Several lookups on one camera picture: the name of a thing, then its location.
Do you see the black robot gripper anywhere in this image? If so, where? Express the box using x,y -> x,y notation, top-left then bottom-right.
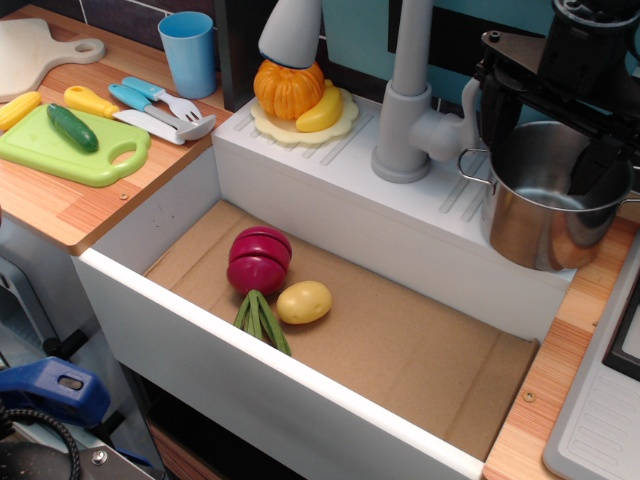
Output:
475,1 -> 639,208

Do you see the grey toy faucet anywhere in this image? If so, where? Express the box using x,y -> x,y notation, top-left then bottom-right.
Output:
258,1 -> 480,184

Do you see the orange toy pumpkin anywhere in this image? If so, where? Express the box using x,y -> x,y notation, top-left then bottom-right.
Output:
253,60 -> 325,120

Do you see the red toy beet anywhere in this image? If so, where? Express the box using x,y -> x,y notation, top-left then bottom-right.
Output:
226,225 -> 292,355

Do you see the stainless steel pot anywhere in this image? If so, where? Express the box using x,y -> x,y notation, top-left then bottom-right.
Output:
457,121 -> 635,271

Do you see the blue handled toy fork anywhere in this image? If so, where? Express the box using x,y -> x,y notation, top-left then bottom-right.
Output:
121,76 -> 203,122

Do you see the white toy sink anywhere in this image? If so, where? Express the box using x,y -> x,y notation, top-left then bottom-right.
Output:
76,102 -> 573,479

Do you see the wooden cutting board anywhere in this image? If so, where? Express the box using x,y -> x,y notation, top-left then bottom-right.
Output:
1,19 -> 106,103

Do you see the blue plastic cup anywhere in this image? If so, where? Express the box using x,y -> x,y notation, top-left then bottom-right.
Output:
158,11 -> 217,99

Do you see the white toy stove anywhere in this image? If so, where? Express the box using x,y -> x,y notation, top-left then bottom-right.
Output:
543,260 -> 639,479

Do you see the brown cardboard sheet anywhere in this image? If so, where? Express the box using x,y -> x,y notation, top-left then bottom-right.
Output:
146,201 -> 538,460

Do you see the blue clamp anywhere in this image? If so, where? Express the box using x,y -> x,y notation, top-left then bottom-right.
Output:
1,357 -> 111,428

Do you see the yellow handled toy knife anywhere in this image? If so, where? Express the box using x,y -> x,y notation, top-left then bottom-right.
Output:
64,86 -> 185,145

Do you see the black braided cable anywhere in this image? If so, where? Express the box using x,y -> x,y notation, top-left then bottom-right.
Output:
0,408 -> 82,480

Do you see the yellow toy corn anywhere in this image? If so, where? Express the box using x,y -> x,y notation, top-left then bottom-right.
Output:
0,91 -> 41,132

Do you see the yellow toy banana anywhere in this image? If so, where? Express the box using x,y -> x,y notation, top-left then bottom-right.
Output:
296,80 -> 343,133

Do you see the yellow toy potato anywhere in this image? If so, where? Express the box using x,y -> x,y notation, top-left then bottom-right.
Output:
276,280 -> 333,325

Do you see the pale yellow toy plate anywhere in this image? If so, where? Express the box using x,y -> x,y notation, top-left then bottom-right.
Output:
250,88 -> 359,145

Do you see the green plastic cutting board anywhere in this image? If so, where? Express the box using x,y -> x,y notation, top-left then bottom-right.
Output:
1,105 -> 151,187

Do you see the green toy cucumber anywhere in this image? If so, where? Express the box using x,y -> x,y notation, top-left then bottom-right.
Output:
46,104 -> 99,153

